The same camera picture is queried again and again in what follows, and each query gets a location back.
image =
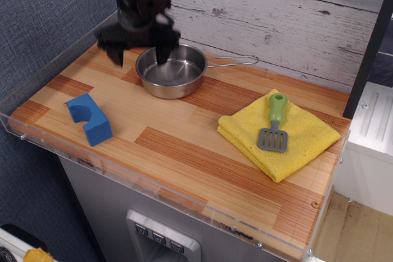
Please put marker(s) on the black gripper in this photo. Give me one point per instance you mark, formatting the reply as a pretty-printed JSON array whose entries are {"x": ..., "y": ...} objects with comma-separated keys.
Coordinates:
[{"x": 140, "y": 23}]

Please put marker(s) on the stainless steel pot with handle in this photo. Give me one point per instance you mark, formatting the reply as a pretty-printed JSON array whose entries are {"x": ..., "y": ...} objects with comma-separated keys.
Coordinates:
[{"x": 181, "y": 75}]

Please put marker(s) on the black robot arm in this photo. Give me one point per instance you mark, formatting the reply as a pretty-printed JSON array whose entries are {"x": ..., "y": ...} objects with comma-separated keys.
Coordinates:
[{"x": 140, "y": 23}]

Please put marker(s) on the blue wooden arch block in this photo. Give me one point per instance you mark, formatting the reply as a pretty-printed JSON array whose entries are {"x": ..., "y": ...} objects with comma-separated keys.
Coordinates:
[{"x": 97, "y": 127}]

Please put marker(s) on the grey cabinet front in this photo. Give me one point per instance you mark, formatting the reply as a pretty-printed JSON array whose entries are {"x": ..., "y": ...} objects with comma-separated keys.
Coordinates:
[{"x": 105, "y": 203}]

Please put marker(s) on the clear acrylic table guard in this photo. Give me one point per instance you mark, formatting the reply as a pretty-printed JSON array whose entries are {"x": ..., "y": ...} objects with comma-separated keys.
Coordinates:
[{"x": 170, "y": 148}]

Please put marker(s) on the silver button panel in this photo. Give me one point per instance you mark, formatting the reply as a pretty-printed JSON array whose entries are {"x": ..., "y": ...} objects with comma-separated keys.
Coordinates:
[{"x": 154, "y": 241}]

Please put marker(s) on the white plastic box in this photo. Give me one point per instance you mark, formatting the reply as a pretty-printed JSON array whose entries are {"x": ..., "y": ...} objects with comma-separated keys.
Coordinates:
[{"x": 364, "y": 171}]

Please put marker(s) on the green handled grey spatula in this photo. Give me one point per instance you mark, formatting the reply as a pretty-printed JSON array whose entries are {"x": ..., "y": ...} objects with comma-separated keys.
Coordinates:
[{"x": 273, "y": 138}]

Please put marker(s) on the dark right vertical post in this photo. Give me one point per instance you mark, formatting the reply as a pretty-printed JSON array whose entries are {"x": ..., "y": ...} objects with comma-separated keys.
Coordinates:
[{"x": 366, "y": 65}]

